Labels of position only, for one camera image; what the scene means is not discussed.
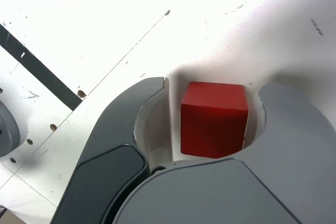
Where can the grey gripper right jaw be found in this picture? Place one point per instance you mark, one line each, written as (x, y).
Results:
(223, 195)

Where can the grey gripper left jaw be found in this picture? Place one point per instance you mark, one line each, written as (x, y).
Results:
(110, 134)

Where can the red cube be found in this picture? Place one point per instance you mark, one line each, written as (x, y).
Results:
(212, 124)

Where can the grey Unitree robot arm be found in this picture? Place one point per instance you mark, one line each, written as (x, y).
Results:
(8, 129)

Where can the black tape strip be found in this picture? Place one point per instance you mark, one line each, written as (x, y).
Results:
(39, 66)

